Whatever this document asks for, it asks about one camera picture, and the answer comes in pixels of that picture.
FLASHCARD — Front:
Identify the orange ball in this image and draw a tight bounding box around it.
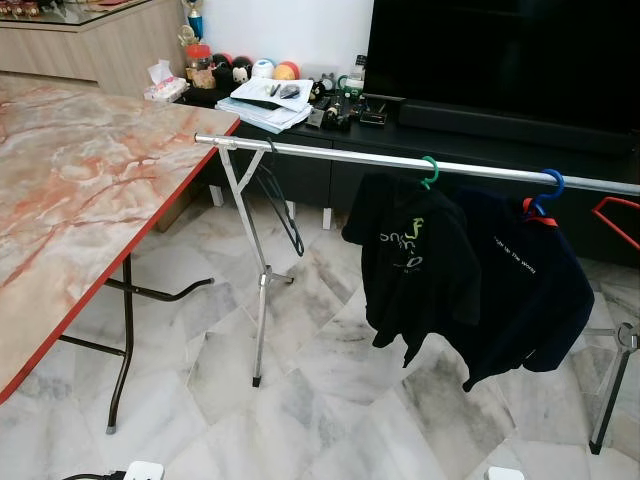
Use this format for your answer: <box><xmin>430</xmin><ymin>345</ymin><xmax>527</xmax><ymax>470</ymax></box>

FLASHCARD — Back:
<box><xmin>272</xmin><ymin>61</ymin><xmax>301</xmax><ymax>83</ymax></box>

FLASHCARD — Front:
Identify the black wire hanger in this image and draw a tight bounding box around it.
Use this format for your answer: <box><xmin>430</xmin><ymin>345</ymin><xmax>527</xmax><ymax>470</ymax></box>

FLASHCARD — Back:
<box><xmin>250</xmin><ymin>140</ymin><xmax>306</xmax><ymax>258</ymax></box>

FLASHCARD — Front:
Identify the navy T-shirt red collar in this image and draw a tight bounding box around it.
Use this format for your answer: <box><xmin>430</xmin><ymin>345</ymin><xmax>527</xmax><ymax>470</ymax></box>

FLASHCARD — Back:
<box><xmin>440</xmin><ymin>188</ymin><xmax>596</xmax><ymax>393</ymax></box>

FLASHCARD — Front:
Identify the blue plastic hanger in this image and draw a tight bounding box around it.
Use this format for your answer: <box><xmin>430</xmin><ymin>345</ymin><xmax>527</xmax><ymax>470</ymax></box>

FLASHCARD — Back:
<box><xmin>527</xmin><ymin>168</ymin><xmax>567</xmax><ymax>217</ymax></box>

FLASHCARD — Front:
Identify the black TV cabinet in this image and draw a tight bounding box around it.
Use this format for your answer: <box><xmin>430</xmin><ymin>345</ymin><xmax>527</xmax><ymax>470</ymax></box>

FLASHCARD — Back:
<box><xmin>175</xmin><ymin>85</ymin><xmax>640</xmax><ymax>266</ymax></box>

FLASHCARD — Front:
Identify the silver metal clothes rack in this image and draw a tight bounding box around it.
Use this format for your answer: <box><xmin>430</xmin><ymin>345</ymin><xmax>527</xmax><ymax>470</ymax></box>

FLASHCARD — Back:
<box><xmin>194</xmin><ymin>132</ymin><xmax>640</xmax><ymax>456</ymax></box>

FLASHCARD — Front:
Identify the black soundbar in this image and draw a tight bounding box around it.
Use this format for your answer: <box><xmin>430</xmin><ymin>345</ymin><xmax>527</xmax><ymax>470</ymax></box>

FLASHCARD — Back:
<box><xmin>397</xmin><ymin>97</ymin><xmax>640</xmax><ymax>156</ymax></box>

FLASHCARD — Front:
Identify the red lid jar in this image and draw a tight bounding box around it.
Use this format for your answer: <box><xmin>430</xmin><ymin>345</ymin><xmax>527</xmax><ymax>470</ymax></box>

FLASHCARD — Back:
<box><xmin>185</xmin><ymin>43</ymin><xmax>214</xmax><ymax>89</ymax></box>

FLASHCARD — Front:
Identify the black flat television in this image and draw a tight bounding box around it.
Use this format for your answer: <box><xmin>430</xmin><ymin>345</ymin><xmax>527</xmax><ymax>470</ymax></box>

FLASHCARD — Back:
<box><xmin>363</xmin><ymin>0</ymin><xmax>640</xmax><ymax>136</ymax></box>

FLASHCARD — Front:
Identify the gold blue trophy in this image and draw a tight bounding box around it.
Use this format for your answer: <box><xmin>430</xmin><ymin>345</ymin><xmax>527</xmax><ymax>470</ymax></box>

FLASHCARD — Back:
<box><xmin>180</xmin><ymin>0</ymin><xmax>206</xmax><ymax>46</ymax></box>

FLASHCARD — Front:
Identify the black round toy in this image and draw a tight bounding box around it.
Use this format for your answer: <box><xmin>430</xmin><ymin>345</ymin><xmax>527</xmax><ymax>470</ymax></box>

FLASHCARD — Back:
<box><xmin>212</xmin><ymin>52</ymin><xmax>234</xmax><ymax>87</ymax></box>

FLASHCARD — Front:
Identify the green plastic hanger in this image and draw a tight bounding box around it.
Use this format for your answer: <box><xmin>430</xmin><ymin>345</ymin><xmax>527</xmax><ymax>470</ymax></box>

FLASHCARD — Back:
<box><xmin>419</xmin><ymin>155</ymin><xmax>442</xmax><ymax>191</ymax></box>

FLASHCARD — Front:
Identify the red plastic hanger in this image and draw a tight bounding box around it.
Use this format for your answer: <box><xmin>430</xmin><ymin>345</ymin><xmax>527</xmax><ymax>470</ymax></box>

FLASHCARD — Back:
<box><xmin>592</xmin><ymin>196</ymin><xmax>640</xmax><ymax>251</ymax></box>

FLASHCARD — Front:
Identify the light wooden sideboard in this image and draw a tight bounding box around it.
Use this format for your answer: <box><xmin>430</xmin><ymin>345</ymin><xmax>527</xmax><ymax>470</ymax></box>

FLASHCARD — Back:
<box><xmin>0</xmin><ymin>0</ymin><xmax>191</xmax><ymax>99</ymax></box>

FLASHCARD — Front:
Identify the marble pattern folding table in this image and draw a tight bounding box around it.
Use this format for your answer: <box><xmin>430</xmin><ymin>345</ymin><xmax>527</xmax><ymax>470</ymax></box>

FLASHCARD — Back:
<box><xmin>0</xmin><ymin>75</ymin><xmax>241</xmax><ymax>434</ymax></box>

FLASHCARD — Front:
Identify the stack of white papers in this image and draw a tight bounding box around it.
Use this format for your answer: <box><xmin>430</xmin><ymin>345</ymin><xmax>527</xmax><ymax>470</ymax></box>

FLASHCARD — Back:
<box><xmin>215</xmin><ymin>76</ymin><xmax>314</xmax><ymax>134</ymax></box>

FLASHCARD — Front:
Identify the brown cardboard box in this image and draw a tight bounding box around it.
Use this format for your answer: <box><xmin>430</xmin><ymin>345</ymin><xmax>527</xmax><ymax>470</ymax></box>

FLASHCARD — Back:
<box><xmin>150</xmin><ymin>188</ymin><xmax>199</xmax><ymax>233</ymax></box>

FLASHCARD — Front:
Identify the pink tissue box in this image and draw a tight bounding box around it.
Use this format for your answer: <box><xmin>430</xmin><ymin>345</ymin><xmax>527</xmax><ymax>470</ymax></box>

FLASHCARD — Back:
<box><xmin>143</xmin><ymin>60</ymin><xmax>189</xmax><ymax>103</ymax></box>

